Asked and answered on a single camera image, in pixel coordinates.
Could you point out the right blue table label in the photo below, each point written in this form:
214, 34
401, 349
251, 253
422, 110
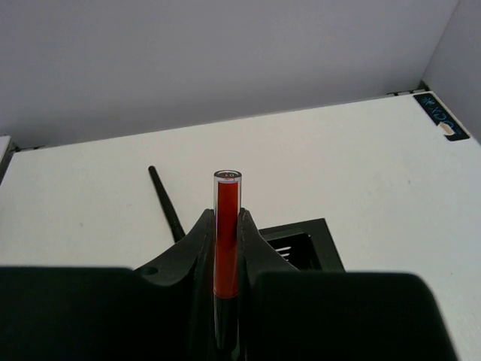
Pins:
441, 117

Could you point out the large powder brush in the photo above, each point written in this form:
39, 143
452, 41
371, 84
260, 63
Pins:
167, 205

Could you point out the black slotted organizer box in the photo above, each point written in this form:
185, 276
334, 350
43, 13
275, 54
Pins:
307, 245

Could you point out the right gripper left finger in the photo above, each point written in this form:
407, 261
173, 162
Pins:
183, 279

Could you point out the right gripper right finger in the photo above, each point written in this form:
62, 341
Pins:
254, 257

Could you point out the red lip gloss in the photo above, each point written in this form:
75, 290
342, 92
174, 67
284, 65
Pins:
227, 186

